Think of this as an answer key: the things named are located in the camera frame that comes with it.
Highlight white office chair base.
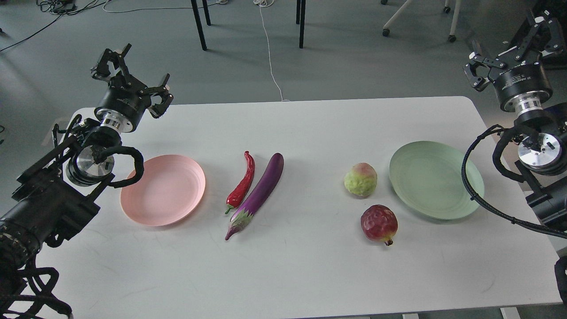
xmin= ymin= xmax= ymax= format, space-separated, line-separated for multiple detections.
xmin=381 ymin=0 xmax=463 ymax=43

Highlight black table legs right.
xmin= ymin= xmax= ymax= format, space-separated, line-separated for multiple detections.
xmin=295 ymin=0 xmax=307 ymax=49

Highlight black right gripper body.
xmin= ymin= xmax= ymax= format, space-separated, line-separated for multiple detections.
xmin=493 ymin=62 xmax=553 ymax=112

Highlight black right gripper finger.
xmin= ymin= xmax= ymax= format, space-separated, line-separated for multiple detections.
xmin=463 ymin=40 xmax=508 ymax=92
xmin=510 ymin=9 xmax=566 ymax=67

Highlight black floor cables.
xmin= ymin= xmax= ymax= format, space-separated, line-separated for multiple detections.
xmin=0 ymin=0 xmax=231 ymax=53

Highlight purple eggplant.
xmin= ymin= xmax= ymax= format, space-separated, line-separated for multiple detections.
xmin=225 ymin=153 xmax=285 ymax=241

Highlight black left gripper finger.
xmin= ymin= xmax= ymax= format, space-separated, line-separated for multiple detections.
xmin=138 ymin=73 xmax=174 ymax=119
xmin=91 ymin=43 xmax=133 ymax=86

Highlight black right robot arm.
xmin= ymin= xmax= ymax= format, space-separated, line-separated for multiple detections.
xmin=460 ymin=10 xmax=567 ymax=238

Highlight white floor cable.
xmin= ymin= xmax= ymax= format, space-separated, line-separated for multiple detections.
xmin=253 ymin=0 xmax=291 ymax=102

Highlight black table legs left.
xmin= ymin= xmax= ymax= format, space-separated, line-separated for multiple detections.
xmin=190 ymin=0 xmax=211 ymax=52

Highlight green plate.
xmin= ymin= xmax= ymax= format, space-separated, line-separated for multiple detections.
xmin=389 ymin=141 xmax=480 ymax=221

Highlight black table legs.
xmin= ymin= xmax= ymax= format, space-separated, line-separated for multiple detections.
xmin=295 ymin=0 xmax=307 ymax=49
xmin=190 ymin=0 xmax=211 ymax=52

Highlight red chili pepper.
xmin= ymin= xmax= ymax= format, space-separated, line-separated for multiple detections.
xmin=225 ymin=151 xmax=256 ymax=214

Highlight red pomegranate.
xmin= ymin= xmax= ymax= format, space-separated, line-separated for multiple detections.
xmin=360 ymin=204 xmax=398 ymax=246

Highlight pink plate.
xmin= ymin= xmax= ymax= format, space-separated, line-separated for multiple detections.
xmin=120 ymin=154 xmax=206 ymax=227

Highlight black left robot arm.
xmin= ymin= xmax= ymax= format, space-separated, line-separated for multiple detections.
xmin=0 ymin=44 xmax=174 ymax=319

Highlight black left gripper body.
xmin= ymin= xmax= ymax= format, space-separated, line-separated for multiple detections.
xmin=94 ymin=79 xmax=151 ymax=132

